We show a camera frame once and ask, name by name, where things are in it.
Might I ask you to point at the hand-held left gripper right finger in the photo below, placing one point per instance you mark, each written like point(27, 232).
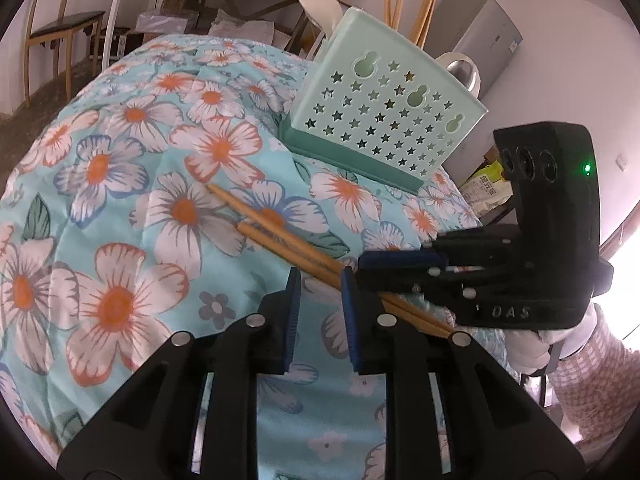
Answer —
point(350, 320)

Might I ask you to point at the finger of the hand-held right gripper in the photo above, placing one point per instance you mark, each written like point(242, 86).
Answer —
point(390, 282)
point(400, 260)

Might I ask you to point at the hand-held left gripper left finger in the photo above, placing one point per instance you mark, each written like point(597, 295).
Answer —
point(291, 320)

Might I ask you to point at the mint green utensil holder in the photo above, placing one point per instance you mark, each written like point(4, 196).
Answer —
point(350, 35)

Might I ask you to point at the white plastic rice paddle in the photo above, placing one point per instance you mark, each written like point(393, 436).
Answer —
point(320, 5)

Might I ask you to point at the person's right forearm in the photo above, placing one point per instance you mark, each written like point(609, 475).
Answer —
point(595, 385)

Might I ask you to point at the person's right hand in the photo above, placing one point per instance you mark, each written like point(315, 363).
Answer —
point(525, 352)

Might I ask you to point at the silver refrigerator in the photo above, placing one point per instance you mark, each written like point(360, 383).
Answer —
point(480, 25)

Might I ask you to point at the floral blue blanket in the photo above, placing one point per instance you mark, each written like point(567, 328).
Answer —
point(125, 160)

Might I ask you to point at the white plastic bag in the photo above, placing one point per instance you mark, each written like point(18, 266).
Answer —
point(240, 22)

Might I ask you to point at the white storage box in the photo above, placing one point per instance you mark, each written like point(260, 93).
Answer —
point(162, 22)

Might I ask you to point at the small dark countertop oven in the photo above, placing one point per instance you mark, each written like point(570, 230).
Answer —
point(117, 45)

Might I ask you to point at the wooden chair with dark seat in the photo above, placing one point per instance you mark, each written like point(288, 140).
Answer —
point(65, 22)

